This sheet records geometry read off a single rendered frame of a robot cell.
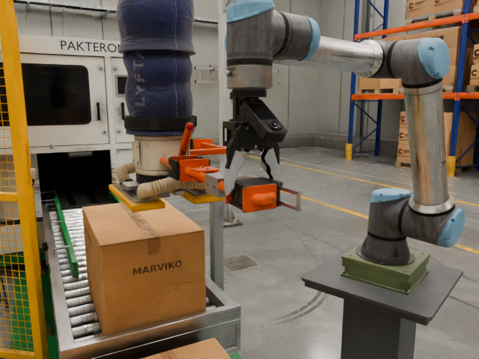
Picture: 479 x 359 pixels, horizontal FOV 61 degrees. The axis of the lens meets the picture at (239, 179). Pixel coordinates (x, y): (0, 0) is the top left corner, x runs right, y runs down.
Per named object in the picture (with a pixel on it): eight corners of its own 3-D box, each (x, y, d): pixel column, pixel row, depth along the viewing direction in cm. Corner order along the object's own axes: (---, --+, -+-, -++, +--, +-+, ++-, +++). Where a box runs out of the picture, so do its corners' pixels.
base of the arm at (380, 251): (373, 242, 179) (374, 221, 177) (416, 254, 167) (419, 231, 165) (352, 254, 166) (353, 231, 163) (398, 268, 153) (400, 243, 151)
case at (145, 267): (88, 283, 204) (81, 206, 196) (165, 268, 221) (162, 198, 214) (106, 347, 151) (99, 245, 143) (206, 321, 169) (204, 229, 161)
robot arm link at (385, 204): (380, 223, 174) (383, 183, 171) (418, 233, 162) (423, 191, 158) (359, 230, 165) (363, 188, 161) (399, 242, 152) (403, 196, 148)
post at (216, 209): (210, 348, 241) (207, 184, 222) (220, 345, 244) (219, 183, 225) (214, 355, 235) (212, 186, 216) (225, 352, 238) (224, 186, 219)
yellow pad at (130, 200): (108, 189, 144) (107, 175, 143) (136, 186, 149) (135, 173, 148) (132, 212, 115) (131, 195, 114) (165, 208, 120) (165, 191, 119)
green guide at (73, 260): (45, 207, 345) (44, 197, 344) (58, 206, 350) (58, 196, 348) (57, 281, 206) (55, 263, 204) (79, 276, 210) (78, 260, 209)
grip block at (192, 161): (167, 177, 114) (167, 157, 113) (199, 174, 119) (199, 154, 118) (177, 182, 107) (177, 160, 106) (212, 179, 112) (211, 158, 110)
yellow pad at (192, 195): (160, 184, 153) (160, 171, 152) (184, 181, 158) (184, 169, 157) (194, 204, 124) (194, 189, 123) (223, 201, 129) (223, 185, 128)
